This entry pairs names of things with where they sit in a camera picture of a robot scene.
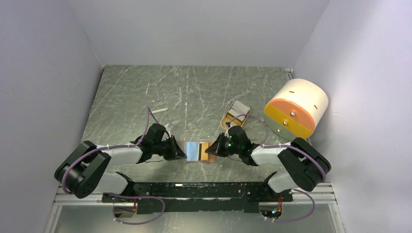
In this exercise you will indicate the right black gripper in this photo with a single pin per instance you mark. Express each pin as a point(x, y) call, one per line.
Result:
point(216, 147)

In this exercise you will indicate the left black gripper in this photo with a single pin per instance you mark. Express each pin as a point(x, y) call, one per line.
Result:
point(175, 153)

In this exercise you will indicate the brown leather card holder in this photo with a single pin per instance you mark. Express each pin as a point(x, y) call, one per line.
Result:
point(191, 150)

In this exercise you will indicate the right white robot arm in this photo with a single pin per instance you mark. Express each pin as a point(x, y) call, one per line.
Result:
point(304, 166)

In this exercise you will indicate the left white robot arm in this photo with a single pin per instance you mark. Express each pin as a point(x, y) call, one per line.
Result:
point(86, 169)

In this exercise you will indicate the wooden tray with cards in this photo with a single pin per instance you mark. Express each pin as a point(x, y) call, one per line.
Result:
point(235, 110)

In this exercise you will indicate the white pen stick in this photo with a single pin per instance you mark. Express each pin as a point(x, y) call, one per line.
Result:
point(159, 110)

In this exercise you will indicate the white orange yellow cylinder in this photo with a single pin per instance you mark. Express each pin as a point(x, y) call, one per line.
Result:
point(296, 109)

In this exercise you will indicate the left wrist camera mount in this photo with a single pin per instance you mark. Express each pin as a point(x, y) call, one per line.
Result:
point(169, 127)

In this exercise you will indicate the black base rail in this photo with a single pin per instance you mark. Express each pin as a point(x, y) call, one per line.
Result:
point(151, 198)

